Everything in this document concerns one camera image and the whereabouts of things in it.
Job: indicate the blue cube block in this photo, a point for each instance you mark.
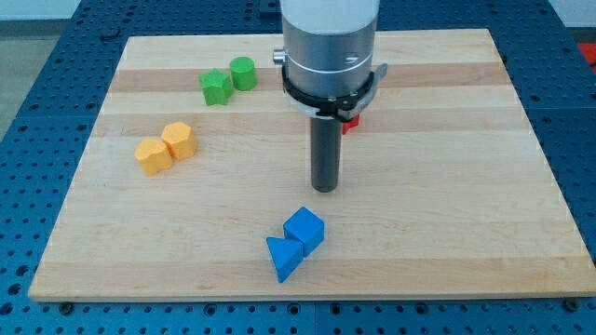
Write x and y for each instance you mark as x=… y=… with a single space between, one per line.
x=305 y=227

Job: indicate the blue triangle block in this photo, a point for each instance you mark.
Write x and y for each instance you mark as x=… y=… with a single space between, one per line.
x=286 y=255

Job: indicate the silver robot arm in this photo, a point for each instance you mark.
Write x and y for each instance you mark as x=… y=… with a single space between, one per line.
x=327 y=57

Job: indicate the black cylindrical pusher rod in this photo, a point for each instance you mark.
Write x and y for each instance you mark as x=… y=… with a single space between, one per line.
x=325 y=152

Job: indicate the red block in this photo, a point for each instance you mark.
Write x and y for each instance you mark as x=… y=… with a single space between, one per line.
x=354 y=122

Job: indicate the wooden board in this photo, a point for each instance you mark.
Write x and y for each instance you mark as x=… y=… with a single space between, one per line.
x=445 y=192

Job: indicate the green cylinder block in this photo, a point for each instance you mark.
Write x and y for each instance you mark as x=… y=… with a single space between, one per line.
x=243 y=73

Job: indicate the green star block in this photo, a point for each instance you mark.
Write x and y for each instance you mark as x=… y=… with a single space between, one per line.
x=216 y=87

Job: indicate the yellow hexagon block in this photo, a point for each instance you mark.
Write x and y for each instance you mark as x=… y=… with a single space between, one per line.
x=180 y=140

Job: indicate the yellow heart block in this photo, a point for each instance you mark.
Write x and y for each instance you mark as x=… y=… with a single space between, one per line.
x=153 y=156

